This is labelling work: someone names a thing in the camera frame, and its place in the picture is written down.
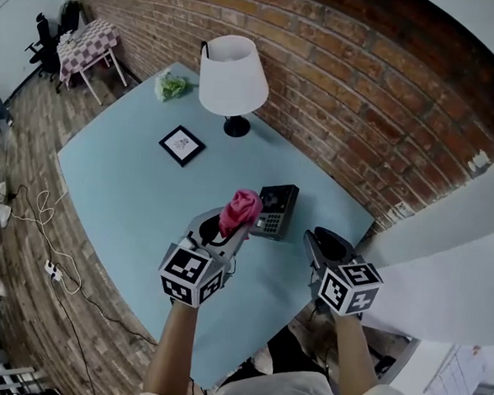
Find long black floor cable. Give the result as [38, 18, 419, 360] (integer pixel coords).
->
[0, 182, 169, 395]

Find checkered cloth table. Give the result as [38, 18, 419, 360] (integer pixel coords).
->
[52, 14, 134, 109]

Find person's left forearm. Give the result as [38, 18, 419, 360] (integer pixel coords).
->
[141, 298, 202, 395]

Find grid printed paper sheet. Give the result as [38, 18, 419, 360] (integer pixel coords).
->
[422, 341, 494, 395]

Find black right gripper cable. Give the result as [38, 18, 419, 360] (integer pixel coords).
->
[304, 297, 342, 383]

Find white power strip with cable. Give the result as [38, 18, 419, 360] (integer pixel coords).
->
[3, 186, 89, 296]

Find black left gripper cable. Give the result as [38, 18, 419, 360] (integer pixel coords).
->
[185, 376, 212, 395]

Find pink cloth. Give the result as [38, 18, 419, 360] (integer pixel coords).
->
[218, 186, 266, 243]

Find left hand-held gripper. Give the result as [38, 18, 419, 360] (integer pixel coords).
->
[156, 203, 256, 312]

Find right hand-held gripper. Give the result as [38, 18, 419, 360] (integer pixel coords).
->
[297, 225, 388, 320]

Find light blue table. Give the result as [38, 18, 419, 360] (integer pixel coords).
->
[40, 53, 385, 395]

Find person's dark trousers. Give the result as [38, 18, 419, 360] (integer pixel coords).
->
[220, 316, 337, 394]

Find person's right forearm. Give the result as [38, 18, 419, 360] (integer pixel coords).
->
[324, 311, 386, 395]

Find black picture frame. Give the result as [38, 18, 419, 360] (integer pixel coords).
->
[156, 122, 209, 170]

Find black backpack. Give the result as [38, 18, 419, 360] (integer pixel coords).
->
[57, 0, 83, 35]

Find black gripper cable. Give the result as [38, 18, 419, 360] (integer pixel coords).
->
[185, 376, 212, 395]
[304, 297, 342, 383]

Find white flower bunch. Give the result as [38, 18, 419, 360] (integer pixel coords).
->
[152, 68, 190, 104]

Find black office chair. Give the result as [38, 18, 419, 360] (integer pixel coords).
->
[21, 11, 67, 95]

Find white shade table lamp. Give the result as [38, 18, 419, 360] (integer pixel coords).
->
[193, 32, 274, 141]

